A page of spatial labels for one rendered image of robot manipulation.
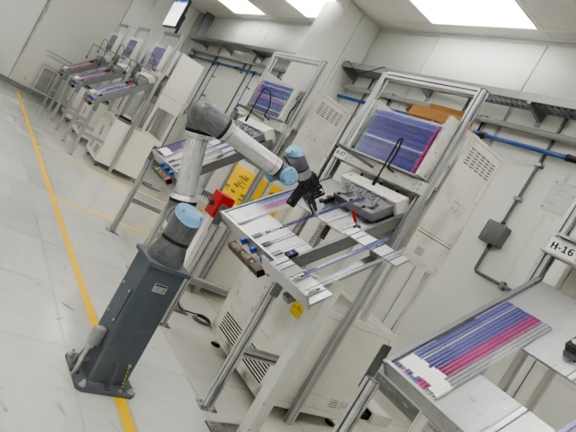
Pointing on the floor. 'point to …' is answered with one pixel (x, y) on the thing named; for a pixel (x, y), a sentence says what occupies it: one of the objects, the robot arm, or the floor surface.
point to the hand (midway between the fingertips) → (315, 214)
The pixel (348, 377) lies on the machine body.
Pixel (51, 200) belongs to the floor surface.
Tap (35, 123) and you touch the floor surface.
